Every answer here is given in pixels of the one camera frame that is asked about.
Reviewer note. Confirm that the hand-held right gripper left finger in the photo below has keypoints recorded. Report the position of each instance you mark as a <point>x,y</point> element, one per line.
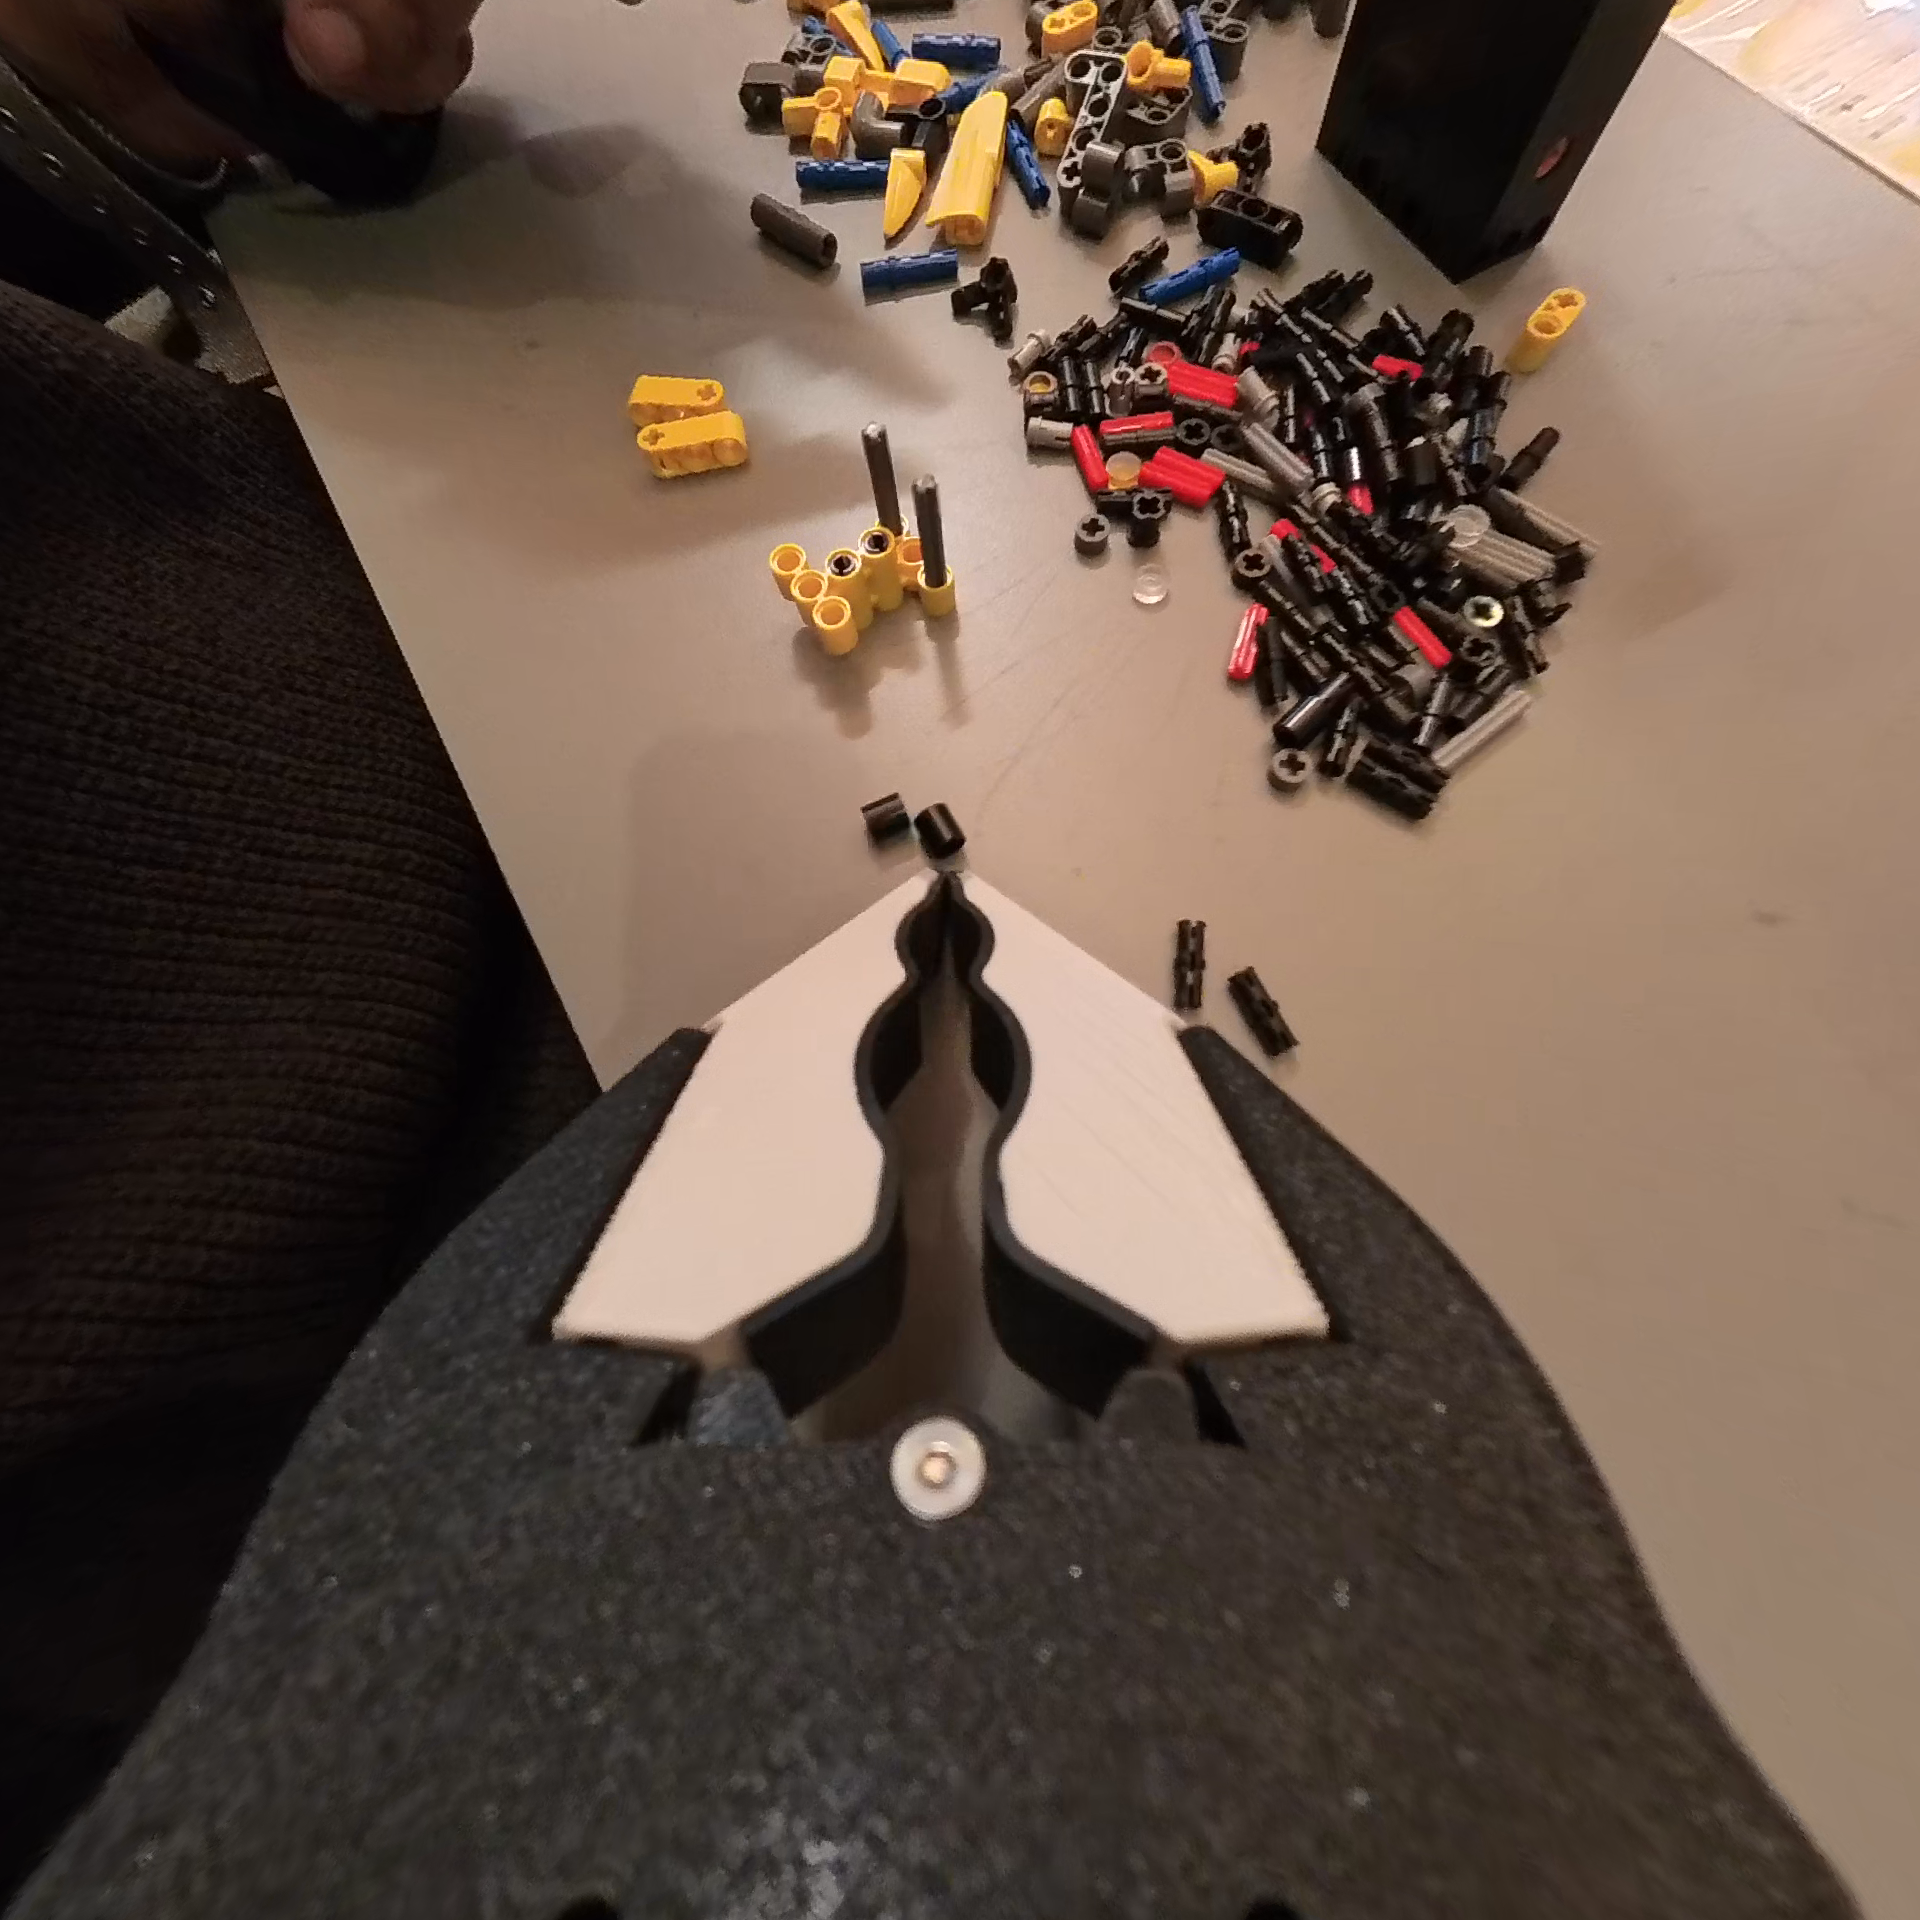
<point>748,1169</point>

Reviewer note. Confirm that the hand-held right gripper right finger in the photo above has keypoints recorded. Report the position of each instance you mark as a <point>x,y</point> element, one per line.
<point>1153,1185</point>

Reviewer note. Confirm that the small black bush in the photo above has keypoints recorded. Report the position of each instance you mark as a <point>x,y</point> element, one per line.
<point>884,816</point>
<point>941,834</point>

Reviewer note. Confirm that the yellow connector assembly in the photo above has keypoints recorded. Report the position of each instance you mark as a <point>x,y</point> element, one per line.
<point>833,593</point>

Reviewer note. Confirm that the dark grey axle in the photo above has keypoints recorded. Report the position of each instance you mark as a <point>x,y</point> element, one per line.
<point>931,522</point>
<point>884,482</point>

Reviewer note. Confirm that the pile of black red pins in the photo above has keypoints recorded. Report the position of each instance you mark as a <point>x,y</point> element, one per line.
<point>1319,522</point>

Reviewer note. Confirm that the person's left hand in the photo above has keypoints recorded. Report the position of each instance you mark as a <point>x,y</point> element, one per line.
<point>383,42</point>

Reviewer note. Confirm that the small black pin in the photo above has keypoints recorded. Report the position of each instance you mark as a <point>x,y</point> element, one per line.
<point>1261,1011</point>
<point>1190,965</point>

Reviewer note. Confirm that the dark grey tube connector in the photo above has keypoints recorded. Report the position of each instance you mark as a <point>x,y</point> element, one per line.
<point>794,228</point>

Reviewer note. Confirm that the person's black knit sweater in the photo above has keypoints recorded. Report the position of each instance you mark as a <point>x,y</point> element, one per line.
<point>225,973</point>

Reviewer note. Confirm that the blue pin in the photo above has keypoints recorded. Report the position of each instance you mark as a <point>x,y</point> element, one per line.
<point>913,271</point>
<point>1190,276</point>

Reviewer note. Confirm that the black angled connector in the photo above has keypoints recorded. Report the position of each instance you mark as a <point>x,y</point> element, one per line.
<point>987,292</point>

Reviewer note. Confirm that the pile of yellow grey beams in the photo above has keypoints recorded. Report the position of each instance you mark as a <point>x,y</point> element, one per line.
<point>1050,104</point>

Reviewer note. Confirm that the black two-hole connector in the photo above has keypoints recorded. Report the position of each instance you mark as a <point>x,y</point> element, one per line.
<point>1247,228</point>

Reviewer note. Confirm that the yellow two-hole beam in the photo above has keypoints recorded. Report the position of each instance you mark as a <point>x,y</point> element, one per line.
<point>1547,329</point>

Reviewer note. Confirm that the black perforated block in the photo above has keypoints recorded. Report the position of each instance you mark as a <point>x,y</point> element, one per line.
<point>1472,135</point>

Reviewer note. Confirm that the yellow black sticker sheet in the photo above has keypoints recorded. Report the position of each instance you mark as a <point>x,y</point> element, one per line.
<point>1831,76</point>

